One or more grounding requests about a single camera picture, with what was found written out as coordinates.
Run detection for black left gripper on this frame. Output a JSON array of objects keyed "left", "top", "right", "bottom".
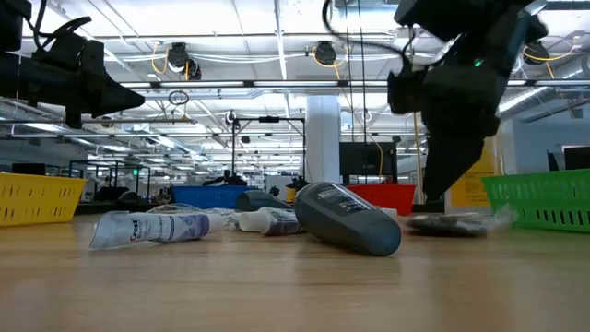
[{"left": 28, "top": 64, "right": 146, "bottom": 129}]

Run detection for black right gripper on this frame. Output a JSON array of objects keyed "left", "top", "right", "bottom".
[{"left": 422, "top": 64, "right": 508, "bottom": 203}]

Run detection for black comb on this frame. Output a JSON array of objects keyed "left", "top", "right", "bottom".
[{"left": 405, "top": 205, "right": 517, "bottom": 239}]

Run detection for grey toiletry bottle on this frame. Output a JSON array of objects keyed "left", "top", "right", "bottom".
[
  {"left": 293, "top": 181, "right": 402, "bottom": 257},
  {"left": 235, "top": 190, "right": 292, "bottom": 212}
]

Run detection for yellow plastic basket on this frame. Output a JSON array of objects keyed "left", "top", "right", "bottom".
[{"left": 0, "top": 172, "right": 89, "bottom": 227}]

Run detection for white wipes canister yellow label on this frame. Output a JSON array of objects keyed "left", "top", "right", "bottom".
[{"left": 443, "top": 133, "right": 506, "bottom": 216}]

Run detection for red plastic basket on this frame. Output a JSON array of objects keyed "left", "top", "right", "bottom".
[{"left": 346, "top": 184, "right": 418, "bottom": 217}]

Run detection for black monitor screen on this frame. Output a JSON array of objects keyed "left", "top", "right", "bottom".
[{"left": 339, "top": 141, "right": 398, "bottom": 177}]

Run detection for green plastic basket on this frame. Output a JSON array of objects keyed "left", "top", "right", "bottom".
[{"left": 481, "top": 169, "right": 590, "bottom": 233}]

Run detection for dark desk monitor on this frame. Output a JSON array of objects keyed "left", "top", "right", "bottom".
[
  {"left": 11, "top": 162, "right": 47, "bottom": 176},
  {"left": 562, "top": 146, "right": 590, "bottom": 171}
]

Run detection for white building column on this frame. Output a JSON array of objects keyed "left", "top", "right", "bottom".
[{"left": 306, "top": 95, "right": 342, "bottom": 184}]

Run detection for blue plastic basket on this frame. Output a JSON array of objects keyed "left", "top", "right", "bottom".
[{"left": 171, "top": 184, "right": 253, "bottom": 210}]

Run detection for white Crest toothpaste tube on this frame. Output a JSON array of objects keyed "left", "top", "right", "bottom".
[{"left": 88, "top": 210, "right": 226, "bottom": 251}]

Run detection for thin yellow cable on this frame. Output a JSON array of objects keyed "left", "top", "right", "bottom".
[{"left": 372, "top": 140, "right": 384, "bottom": 184}]

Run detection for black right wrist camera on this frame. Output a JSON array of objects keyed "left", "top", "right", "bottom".
[{"left": 386, "top": 68, "right": 428, "bottom": 115}]

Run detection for black hanging cable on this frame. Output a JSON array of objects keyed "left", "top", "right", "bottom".
[
  {"left": 345, "top": 0, "right": 356, "bottom": 144},
  {"left": 358, "top": 0, "right": 369, "bottom": 144}
]

